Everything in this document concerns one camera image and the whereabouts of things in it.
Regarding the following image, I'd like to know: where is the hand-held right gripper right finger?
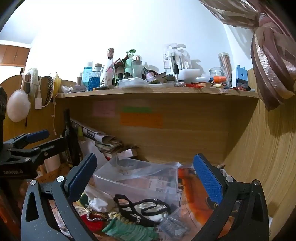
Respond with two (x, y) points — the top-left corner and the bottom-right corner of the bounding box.
(193, 153), (270, 241)

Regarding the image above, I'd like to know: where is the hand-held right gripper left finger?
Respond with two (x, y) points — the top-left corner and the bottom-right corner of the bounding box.
(20, 153), (100, 241)

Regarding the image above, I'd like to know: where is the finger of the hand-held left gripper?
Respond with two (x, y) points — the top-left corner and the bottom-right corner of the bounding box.
(3, 130), (50, 151)
(8, 137), (67, 165)

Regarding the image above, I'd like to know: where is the white cloth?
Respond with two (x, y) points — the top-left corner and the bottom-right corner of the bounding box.
(89, 197), (110, 212)

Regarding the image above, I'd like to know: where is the beaded bracelet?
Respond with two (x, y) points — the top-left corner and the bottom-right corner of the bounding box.
(86, 211), (112, 223)

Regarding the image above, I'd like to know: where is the red fabric pouch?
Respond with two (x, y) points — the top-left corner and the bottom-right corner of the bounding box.
(89, 220), (110, 232)

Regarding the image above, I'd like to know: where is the clear plastic container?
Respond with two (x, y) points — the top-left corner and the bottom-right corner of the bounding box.
(92, 155), (185, 204)

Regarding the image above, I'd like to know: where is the black lace headband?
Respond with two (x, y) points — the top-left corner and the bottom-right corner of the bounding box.
(113, 194), (171, 227)

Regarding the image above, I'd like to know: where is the green pleated cloth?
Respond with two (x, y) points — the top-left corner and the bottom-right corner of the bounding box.
(102, 219), (159, 241)

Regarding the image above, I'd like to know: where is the dark glass bottle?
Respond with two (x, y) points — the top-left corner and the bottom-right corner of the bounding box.
(62, 109), (80, 167)

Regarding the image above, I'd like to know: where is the orange printed paper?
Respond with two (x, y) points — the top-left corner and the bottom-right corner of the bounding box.
(178, 168), (219, 232)

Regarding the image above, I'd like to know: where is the white fluffy pompom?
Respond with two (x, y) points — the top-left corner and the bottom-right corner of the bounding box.
(6, 68), (39, 123)

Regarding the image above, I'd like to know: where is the stack of newspapers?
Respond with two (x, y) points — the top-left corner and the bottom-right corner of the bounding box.
(70, 118), (123, 158)

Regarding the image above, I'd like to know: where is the black patterned headband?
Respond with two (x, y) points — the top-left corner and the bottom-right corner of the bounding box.
(42, 75), (54, 107)

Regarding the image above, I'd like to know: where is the yellow fabric item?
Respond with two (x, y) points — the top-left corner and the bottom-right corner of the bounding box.
(54, 74), (63, 95)

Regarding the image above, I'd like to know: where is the small white cardboard box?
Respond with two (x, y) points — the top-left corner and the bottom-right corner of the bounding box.
(125, 148), (139, 161)

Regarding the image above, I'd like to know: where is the small clear bag of metal bits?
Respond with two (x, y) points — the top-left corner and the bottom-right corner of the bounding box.
(159, 210), (192, 239)

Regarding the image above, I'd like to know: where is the white toy plane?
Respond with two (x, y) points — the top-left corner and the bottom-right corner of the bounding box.
(61, 85), (86, 93)

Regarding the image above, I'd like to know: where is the pink sticky note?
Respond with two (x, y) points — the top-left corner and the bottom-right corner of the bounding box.
(93, 101), (116, 117)

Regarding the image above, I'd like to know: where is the blue liquid bottle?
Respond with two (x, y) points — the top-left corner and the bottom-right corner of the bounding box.
(84, 62), (93, 90)

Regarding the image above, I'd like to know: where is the blue patterned glass bottle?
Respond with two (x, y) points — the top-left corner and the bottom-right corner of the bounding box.
(88, 64), (102, 91)

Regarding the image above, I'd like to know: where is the orange sticky note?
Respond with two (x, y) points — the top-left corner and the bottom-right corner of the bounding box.
(120, 113), (163, 128)

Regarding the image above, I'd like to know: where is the green sticky note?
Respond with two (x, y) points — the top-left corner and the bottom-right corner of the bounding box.
(122, 106), (153, 114)

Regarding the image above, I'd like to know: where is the tall clear bottle foil cap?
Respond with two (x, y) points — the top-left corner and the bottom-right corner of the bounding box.
(102, 48), (115, 88)

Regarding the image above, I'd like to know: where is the wooden shelf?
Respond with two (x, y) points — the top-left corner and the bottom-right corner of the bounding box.
(55, 85), (260, 99)

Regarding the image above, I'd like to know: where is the clear lidded box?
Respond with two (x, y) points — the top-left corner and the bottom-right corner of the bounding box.
(118, 77), (150, 89)

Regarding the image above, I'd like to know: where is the white plastic tray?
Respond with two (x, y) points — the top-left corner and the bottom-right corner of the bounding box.
(178, 68), (207, 83)

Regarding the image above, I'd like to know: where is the blue pencil sharpener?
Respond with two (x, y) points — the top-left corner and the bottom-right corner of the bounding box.
(231, 65), (249, 88)

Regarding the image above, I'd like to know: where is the clear glass jar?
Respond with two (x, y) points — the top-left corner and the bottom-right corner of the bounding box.
(209, 67), (226, 82)

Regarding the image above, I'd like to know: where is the green pump bottle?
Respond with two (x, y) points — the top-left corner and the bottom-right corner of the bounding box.
(125, 49), (136, 79)

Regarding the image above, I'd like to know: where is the tall clear tube of pencils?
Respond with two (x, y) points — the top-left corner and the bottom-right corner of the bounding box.
(218, 53), (233, 87)

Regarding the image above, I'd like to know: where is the frosted bottle silver cap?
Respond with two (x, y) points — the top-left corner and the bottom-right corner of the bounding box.
(132, 55), (143, 78)

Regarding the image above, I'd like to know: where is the small pink perfume bottle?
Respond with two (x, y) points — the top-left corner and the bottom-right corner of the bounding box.
(143, 67), (156, 83)

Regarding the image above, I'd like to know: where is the clear blister pack of brushes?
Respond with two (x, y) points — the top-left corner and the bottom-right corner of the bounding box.
(164, 44), (192, 70)

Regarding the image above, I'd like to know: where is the brown shiny curtain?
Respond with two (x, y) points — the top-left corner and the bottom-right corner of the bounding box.
(199, 0), (296, 112)

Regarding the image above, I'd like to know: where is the wooden wall cabinet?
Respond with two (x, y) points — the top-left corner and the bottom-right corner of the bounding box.
(0, 44), (31, 66)

